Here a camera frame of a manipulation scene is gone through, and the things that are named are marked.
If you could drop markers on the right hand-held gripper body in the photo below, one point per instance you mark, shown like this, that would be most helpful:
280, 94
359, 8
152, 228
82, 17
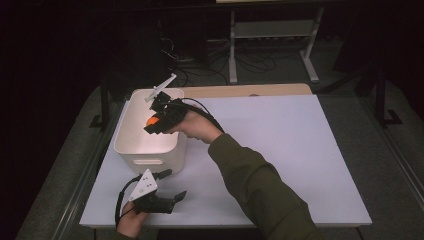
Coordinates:
171, 111

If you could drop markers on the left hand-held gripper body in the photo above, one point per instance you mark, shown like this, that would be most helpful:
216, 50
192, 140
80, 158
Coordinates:
144, 186

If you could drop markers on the orange ball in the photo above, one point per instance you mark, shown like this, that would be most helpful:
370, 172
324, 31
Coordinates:
152, 121

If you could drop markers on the white plastic bin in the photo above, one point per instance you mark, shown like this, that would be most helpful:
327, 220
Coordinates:
133, 133

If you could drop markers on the person's right hand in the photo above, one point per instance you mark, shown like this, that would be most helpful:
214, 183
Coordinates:
200, 125

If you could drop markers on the person's left hand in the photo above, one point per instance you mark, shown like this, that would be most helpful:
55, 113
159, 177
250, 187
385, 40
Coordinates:
131, 221

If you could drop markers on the black metal stand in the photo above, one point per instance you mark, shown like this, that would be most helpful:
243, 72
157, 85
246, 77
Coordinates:
105, 106
380, 100

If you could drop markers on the wooden table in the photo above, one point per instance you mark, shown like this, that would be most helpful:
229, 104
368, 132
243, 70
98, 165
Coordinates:
246, 90

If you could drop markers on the white metal stand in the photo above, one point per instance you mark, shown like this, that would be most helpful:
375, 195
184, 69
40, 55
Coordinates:
273, 30

